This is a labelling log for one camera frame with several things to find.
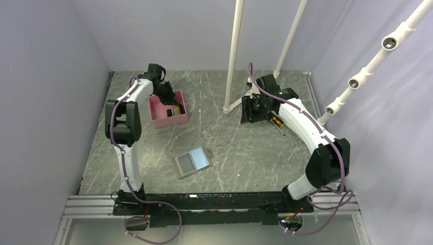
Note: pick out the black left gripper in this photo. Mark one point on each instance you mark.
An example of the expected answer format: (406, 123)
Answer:
(171, 98)

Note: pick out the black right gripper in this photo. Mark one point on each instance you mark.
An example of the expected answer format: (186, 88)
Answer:
(248, 114)

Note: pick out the grey leather card holder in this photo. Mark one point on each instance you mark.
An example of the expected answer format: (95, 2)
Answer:
(201, 158)

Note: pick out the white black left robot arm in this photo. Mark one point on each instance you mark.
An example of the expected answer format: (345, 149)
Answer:
(123, 126)

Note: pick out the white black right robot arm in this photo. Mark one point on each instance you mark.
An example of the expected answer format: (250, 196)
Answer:
(330, 157)

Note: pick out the orange card in box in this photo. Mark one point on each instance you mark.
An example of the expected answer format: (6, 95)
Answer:
(176, 111)

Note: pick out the yellow black screwdriver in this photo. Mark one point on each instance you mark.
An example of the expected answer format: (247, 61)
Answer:
(277, 123)

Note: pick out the pink plastic box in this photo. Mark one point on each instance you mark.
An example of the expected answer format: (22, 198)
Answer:
(162, 115)

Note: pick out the white PVC pipe frame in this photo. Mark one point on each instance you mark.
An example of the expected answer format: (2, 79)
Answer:
(273, 35)

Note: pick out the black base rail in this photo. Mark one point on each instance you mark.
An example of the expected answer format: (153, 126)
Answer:
(162, 210)

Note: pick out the aluminium extrusion frame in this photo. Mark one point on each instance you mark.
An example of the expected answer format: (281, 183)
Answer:
(250, 163)

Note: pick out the white pipe with camera sockets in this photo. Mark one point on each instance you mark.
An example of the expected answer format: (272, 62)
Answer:
(389, 44)

